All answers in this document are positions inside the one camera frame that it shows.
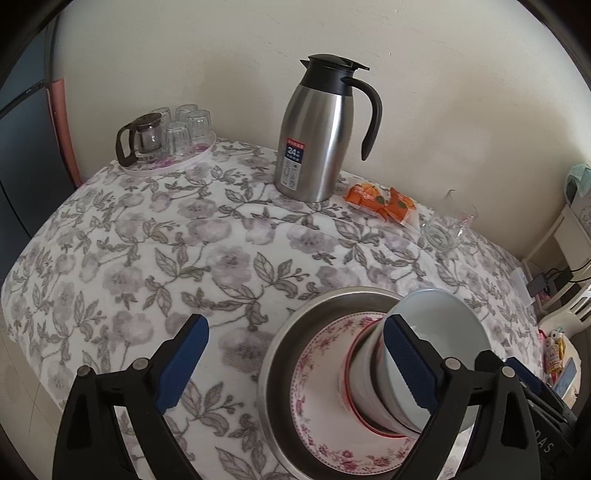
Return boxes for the colourful snack packet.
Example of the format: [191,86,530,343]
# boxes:
[540,328,571,374]

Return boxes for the strawberry print bowl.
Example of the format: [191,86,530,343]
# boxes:
[341,318,416,437]

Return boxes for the grey floral tablecloth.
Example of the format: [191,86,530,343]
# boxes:
[0,136,543,480]

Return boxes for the orange snack packets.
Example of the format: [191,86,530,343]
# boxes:
[382,187,421,228]

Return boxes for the teal cloth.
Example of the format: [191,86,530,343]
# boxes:
[566,164,591,204]

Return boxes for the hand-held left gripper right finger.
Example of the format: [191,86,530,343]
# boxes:
[382,313,541,480]

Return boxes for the white shelf rack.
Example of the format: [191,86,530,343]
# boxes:
[524,203,591,337]

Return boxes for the light blue bowl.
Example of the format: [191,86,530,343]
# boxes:
[358,288,491,432]

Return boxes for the orange snack packet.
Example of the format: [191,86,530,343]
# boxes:
[345,182,393,217]

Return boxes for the dark blue door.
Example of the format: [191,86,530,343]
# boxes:
[0,28,77,278]

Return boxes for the stainless steel thermos jug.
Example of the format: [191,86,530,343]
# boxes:
[273,54,383,202]

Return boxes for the pink floral round plate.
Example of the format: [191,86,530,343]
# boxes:
[290,313,416,470]

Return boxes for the salmon pink strip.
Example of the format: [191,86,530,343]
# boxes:
[48,78,83,188]

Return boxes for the black cable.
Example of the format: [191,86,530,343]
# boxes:
[545,261,591,284]

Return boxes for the round white tray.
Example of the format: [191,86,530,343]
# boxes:
[121,131,218,175]

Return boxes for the stainless steel plate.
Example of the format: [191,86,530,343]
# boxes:
[257,286,416,480]

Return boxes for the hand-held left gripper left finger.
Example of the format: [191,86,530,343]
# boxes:
[53,314,211,480]

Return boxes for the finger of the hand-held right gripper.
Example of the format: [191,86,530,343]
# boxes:
[505,355,578,426]

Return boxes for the clear glass mug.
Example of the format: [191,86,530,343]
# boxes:
[418,189,478,253]

